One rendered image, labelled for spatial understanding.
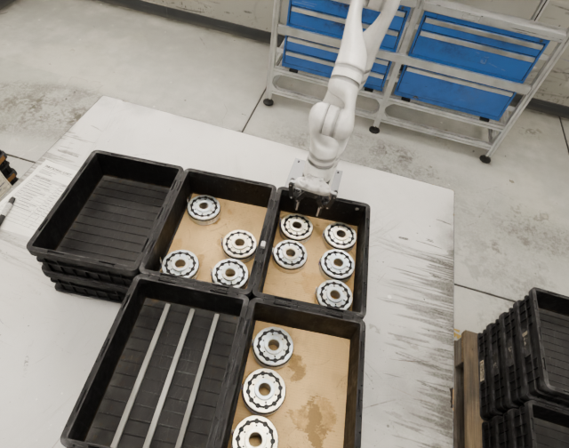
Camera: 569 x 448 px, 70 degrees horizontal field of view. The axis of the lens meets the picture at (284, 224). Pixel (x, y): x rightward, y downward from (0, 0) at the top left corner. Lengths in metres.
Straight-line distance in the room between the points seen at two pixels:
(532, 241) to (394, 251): 1.55
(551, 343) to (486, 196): 1.38
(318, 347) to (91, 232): 0.75
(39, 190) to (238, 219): 0.75
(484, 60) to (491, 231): 1.04
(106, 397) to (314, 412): 0.49
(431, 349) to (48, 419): 1.07
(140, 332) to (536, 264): 2.31
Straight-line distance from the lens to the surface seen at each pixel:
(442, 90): 2.98
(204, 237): 1.27
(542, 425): 1.87
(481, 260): 2.65
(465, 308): 2.41
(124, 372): 1.11
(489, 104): 3.06
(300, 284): 1.20
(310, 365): 1.10
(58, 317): 1.37
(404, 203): 1.69
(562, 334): 1.95
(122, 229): 1.33
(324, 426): 1.07
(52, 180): 1.71
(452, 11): 2.74
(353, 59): 0.97
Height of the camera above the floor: 1.86
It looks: 51 degrees down
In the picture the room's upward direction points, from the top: 10 degrees clockwise
